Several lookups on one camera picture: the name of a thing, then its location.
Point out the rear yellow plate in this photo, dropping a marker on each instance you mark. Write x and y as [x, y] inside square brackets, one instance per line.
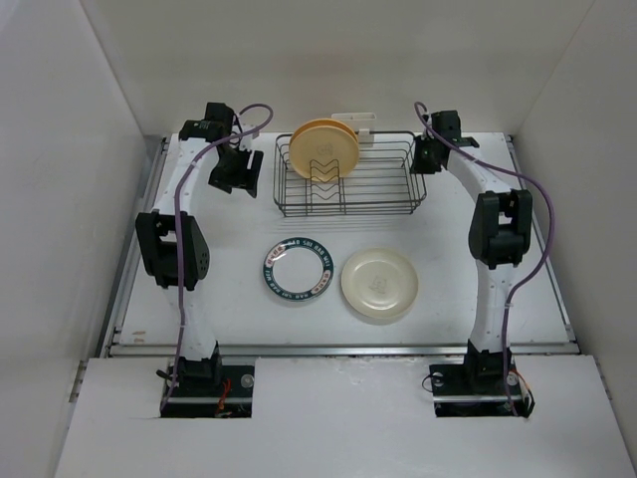
[325, 136]

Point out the cream plate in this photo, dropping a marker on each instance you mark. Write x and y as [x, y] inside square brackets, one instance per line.
[380, 284]

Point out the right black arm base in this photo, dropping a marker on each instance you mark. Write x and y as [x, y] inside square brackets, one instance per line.
[455, 396]

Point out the white cutlery holder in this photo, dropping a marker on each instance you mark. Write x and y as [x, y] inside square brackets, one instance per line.
[362, 124]

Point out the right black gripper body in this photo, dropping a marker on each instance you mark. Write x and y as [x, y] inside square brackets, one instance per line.
[423, 161]

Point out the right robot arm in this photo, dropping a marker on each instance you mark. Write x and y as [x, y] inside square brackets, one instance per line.
[499, 234]

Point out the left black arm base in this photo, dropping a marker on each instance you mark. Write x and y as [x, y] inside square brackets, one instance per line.
[208, 388]

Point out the yellow plate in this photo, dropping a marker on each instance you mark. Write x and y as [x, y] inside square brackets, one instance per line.
[328, 167]
[325, 136]

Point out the metal wire dish rack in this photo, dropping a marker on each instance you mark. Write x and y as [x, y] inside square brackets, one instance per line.
[381, 184]

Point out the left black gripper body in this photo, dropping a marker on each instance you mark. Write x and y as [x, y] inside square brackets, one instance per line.
[232, 170]

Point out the front yellow plate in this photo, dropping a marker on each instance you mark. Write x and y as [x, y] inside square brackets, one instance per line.
[328, 167]

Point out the teal banded lettered plate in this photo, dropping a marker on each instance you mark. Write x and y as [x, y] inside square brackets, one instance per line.
[298, 269]

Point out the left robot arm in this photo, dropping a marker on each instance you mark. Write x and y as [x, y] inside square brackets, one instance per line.
[213, 152]

